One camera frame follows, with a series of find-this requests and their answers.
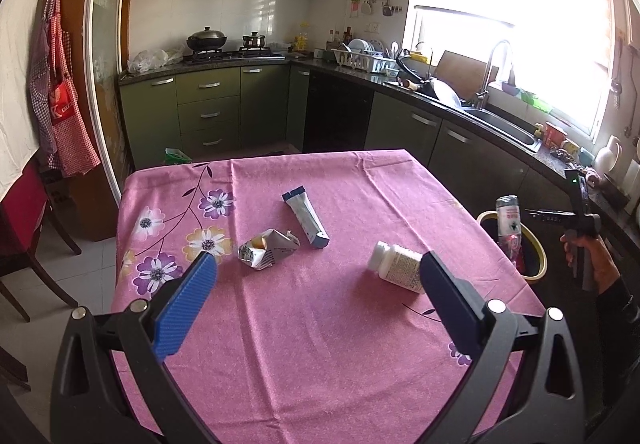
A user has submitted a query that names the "small white drink bottle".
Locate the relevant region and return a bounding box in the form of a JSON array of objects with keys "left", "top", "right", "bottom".
[{"left": 367, "top": 241, "right": 424, "bottom": 294}]

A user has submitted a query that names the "silver snack wrapper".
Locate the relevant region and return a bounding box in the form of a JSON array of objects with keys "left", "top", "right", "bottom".
[{"left": 236, "top": 229, "right": 300, "bottom": 271}]

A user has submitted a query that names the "clear plastic water bottle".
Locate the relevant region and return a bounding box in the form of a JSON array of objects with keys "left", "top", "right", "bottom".
[{"left": 496, "top": 195, "right": 522, "bottom": 266}]

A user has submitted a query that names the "yellow rimmed trash bin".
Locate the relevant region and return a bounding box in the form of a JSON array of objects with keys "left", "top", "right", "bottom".
[{"left": 476, "top": 211, "right": 548, "bottom": 285}]

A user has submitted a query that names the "steel kitchen sink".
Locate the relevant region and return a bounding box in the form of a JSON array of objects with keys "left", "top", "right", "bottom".
[{"left": 463, "top": 108, "right": 541, "bottom": 152}]

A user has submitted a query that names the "person's right hand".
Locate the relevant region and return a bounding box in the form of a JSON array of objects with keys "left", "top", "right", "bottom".
[{"left": 560, "top": 234, "right": 620, "bottom": 294}]

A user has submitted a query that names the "white kettle jug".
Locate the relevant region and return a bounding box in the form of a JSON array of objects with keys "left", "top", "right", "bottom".
[{"left": 593, "top": 135, "right": 623, "bottom": 176}]

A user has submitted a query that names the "red tin box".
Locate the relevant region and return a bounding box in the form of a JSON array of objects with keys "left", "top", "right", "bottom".
[{"left": 542, "top": 122, "right": 566, "bottom": 149}]

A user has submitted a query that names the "pink floral tablecloth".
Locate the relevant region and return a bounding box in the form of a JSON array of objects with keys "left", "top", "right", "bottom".
[{"left": 113, "top": 150, "right": 542, "bottom": 443}]

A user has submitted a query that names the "chrome faucet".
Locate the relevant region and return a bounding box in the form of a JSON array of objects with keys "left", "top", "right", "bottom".
[{"left": 472, "top": 40, "right": 511, "bottom": 109}]

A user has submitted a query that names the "green bag on floor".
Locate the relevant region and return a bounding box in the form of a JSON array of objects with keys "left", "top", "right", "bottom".
[{"left": 164, "top": 148, "right": 192, "bottom": 165}]

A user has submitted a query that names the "wooden cutting board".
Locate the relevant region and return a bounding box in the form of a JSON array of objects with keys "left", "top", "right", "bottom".
[{"left": 435, "top": 50, "right": 486, "bottom": 100}]

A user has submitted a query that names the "red checkered apron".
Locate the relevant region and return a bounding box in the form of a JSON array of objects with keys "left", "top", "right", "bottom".
[{"left": 28, "top": 0, "right": 100, "bottom": 177}]

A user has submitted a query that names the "black frying pan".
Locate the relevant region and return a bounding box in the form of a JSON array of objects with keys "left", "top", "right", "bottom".
[{"left": 395, "top": 49, "right": 462, "bottom": 109}]

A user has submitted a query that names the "white dish rack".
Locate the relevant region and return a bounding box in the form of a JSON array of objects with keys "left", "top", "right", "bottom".
[{"left": 332, "top": 38, "right": 396, "bottom": 74}]

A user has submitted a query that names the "white plastic bag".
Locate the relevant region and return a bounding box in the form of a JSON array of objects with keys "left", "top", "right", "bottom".
[{"left": 127, "top": 48, "right": 183, "bottom": 74}]

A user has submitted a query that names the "black wok with lid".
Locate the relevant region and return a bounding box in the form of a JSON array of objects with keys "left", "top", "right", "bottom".
[{"left": 186, "top": 26, "right": 227, "bottom": 52}]

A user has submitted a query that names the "small steel pot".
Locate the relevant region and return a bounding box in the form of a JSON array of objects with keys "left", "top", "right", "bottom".
[{"left": 242, "top": 31, "right": 266, "bottom": 50}]

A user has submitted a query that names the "yellow oil bottle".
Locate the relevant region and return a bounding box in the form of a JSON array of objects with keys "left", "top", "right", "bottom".
[{"left": 294, "top": 29, "right": 308, "bottom": 52}]

